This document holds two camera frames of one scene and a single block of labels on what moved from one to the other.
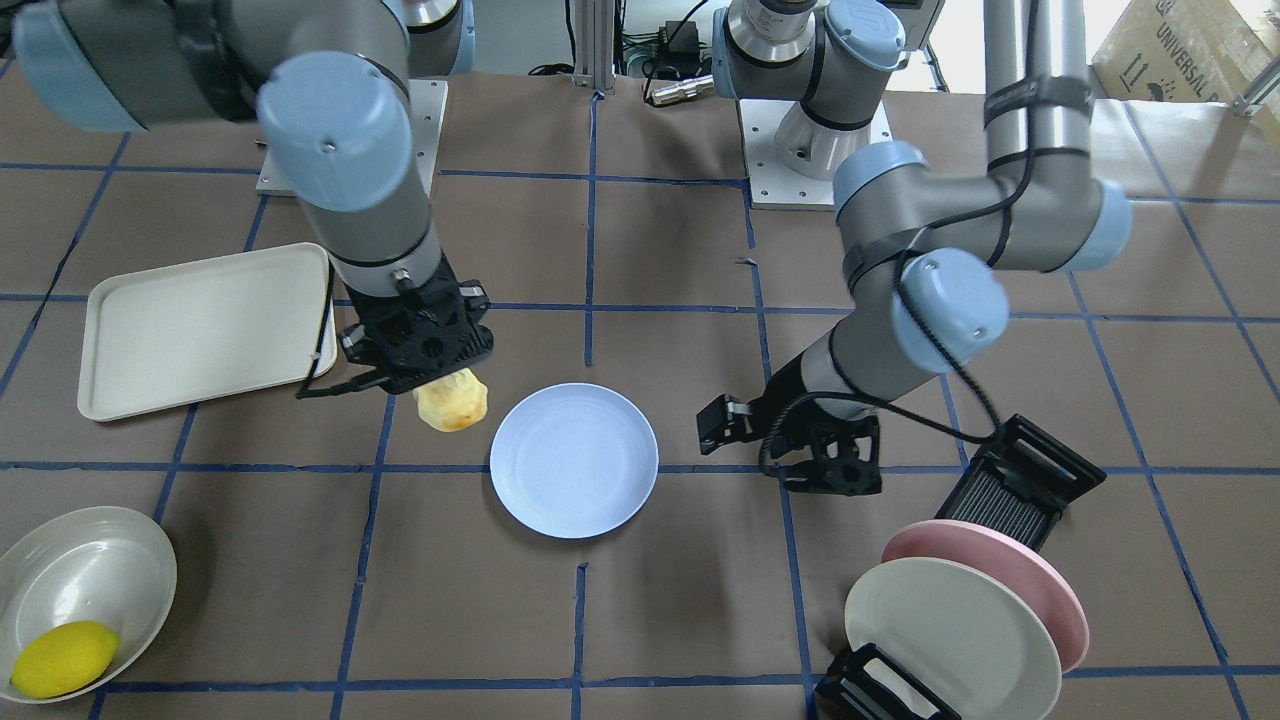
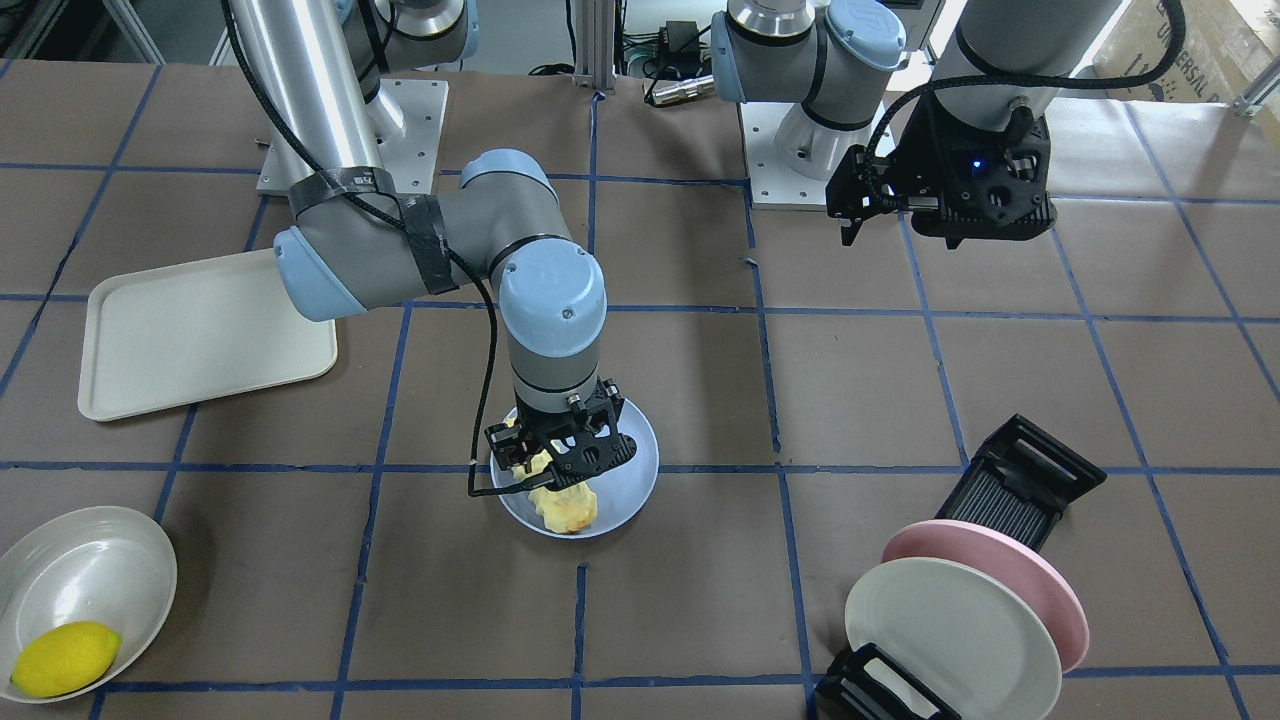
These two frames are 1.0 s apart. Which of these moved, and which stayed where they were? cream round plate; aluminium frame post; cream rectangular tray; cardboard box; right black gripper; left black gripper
Moved: left black gripper; right black gripper
Stayed: cream rectangular tray; aluminium frame post; cream round plate; cardboard box
